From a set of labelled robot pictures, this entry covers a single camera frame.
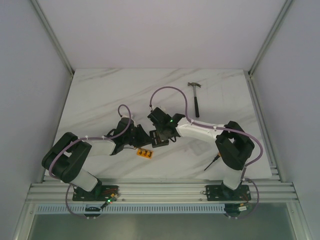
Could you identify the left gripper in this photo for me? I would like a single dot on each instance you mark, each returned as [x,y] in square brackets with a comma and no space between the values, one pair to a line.
[137,136]

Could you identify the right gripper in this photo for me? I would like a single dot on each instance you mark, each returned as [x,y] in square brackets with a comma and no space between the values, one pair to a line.
[157,128]

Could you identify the black fuse box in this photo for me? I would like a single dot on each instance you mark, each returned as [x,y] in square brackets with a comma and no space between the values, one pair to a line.
[156,141]

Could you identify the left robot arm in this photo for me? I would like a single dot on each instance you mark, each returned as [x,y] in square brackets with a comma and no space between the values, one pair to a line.
[66,158]

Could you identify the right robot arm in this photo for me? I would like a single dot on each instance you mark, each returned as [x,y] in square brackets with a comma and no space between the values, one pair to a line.
[233,144]

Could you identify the orange terminal block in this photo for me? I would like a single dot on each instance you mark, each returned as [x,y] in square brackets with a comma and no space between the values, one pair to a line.
[145,153]

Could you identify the claw hammer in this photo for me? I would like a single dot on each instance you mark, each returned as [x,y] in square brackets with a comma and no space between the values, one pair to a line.
[195,85]

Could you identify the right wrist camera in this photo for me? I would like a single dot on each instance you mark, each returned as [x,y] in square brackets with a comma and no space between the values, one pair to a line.
[162,108]

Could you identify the orange handled screwdriver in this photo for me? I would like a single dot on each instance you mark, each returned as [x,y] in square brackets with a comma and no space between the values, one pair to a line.
[215,159]

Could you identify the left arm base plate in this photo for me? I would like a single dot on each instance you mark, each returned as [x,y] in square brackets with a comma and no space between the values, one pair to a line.
[98,194]

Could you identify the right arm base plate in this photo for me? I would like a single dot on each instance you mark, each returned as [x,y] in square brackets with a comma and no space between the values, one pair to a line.
[219,192]

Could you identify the aluminium rail frame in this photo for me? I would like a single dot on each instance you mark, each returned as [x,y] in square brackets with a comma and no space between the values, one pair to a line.
[164,191]

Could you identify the white cable duct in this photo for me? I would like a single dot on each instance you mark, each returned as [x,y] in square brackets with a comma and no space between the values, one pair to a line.
[138,208]

